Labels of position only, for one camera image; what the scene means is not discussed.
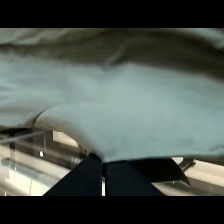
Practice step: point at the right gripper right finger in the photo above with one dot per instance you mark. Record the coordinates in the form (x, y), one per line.
(130, 181)

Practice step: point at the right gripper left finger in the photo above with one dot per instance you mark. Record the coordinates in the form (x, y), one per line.
(81, 180)

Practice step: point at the pale grey shirt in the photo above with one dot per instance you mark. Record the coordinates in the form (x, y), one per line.
(126, 100)

